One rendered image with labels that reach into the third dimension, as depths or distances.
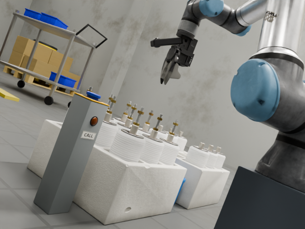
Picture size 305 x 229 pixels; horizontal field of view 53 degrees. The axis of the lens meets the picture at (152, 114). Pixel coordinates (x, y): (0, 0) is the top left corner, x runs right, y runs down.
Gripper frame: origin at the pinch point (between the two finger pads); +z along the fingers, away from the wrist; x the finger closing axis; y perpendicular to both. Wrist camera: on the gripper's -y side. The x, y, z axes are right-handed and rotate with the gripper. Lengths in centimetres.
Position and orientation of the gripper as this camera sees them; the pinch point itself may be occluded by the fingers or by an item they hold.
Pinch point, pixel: (162, 80)
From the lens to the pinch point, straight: 120.4
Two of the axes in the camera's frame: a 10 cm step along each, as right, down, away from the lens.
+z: -3.6, 9.3, 0.2
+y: 8.7, 3.3, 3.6
